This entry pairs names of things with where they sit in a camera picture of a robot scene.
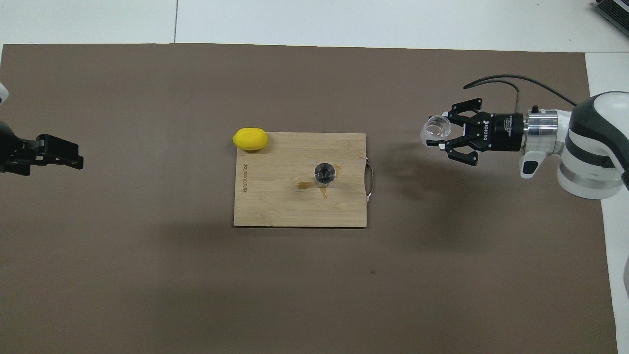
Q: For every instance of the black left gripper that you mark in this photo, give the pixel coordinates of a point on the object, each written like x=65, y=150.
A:
x=17, y=152

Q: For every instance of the grey ribbed device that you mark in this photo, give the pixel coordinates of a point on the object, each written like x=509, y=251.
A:
x=616, y=12

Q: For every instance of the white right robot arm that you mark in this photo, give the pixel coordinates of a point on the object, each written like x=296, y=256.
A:
x=589, y=147

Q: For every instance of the wooden cutting board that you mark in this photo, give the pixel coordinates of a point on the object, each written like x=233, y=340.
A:
x=275, y=196

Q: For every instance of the steel double jigger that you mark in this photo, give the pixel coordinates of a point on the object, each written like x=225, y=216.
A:
x=324, y=173

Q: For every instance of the clear glass cup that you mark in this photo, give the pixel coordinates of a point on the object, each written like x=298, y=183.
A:
x=435, y=130

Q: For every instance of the amber liquid spill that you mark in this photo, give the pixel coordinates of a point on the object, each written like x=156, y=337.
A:
x=325, y=192

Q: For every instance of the yellow lemon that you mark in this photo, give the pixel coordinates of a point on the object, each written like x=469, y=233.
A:
x=250, y=139

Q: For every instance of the brown table mat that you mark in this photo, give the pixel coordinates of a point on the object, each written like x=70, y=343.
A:
x=147, y=270

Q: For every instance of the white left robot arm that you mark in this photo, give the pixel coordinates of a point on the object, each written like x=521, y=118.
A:
x=2, y=93

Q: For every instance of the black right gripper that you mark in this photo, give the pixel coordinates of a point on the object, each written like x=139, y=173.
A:
x=506, y=132

